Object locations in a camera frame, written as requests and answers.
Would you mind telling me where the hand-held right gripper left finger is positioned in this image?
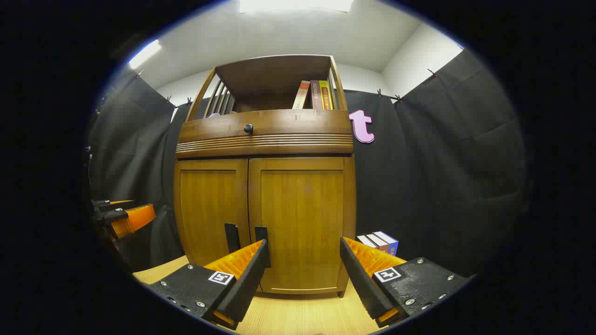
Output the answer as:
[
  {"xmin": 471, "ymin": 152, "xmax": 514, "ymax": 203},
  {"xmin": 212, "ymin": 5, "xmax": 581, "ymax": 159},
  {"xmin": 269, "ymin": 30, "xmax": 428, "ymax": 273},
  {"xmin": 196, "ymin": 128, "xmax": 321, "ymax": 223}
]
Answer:
[{"xmin": 144, "ymin": 239, "xmax": 271, "ymax": 331}]

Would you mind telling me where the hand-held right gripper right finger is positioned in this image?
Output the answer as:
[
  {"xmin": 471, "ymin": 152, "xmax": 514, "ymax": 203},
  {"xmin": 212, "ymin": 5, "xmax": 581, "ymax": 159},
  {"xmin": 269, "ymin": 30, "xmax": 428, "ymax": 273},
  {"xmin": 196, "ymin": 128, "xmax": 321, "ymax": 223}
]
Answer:
[{"xmin": 339, "ymin": 236, "xmax": 471, "ymax": 328}]

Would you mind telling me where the wooden shoe cabinet door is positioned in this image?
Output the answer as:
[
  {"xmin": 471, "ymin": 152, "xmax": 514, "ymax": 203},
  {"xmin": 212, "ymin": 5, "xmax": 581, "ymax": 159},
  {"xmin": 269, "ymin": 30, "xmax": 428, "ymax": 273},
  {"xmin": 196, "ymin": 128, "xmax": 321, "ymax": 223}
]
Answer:
[
  {"xmin": 174, "ymin": 159, "xmax": 250, "ymax": 268},
  {"xmin": 248, "ymin": 157, "xmax": 355, "ymax": 295}
]

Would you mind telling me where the wooden double-door shoe cabinet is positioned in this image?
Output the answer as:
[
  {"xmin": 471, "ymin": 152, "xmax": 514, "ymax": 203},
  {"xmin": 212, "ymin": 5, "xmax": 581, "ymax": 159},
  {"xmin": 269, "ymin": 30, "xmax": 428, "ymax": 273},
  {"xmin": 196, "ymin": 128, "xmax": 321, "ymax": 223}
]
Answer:
[{"xmin": 173, "ymin": 54, "xmax": 357, "ymax": 298}]

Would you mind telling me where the blue thick book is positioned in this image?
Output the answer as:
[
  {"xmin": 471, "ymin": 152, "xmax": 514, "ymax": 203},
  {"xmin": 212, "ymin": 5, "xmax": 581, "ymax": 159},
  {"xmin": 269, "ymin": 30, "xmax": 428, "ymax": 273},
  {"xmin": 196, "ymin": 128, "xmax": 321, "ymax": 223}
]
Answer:
[{"xmin": 374, "ymin": 231, "xmax": 399, "ymax": 256}]

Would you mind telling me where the black backdrop cloth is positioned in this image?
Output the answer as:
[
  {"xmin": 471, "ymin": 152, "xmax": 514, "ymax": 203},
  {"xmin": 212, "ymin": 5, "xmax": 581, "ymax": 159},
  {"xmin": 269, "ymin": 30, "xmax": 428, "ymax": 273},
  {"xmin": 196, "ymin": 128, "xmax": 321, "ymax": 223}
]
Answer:
[{"xmin": 88, "ymin": 49, "xmax": 527, "ymax": 277}]

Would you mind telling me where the small ceiling light panel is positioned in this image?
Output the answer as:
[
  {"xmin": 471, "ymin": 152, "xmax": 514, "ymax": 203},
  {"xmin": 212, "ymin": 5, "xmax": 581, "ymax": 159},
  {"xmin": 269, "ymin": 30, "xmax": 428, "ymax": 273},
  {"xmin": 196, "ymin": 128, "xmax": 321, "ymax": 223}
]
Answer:
[{"xmin": 129, "ymin": 40, "xmax": 162, "ymax": 69}]

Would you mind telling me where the beige red book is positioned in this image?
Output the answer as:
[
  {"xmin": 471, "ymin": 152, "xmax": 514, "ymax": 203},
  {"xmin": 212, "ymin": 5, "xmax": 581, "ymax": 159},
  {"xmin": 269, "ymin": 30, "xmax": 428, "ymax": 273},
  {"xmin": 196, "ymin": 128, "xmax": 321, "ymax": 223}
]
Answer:
[{"xmin": 292, "ymin": 80, "xmax": 311, "ymax": 110}]

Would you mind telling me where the large ceiling light panel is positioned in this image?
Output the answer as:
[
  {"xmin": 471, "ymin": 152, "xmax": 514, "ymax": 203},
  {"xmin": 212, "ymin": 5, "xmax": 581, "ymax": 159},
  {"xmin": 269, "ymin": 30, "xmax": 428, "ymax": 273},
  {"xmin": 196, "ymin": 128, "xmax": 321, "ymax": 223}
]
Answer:
[{"xmin": 240, "ymin": 0, "xmax": 354, "ymax": 13}]

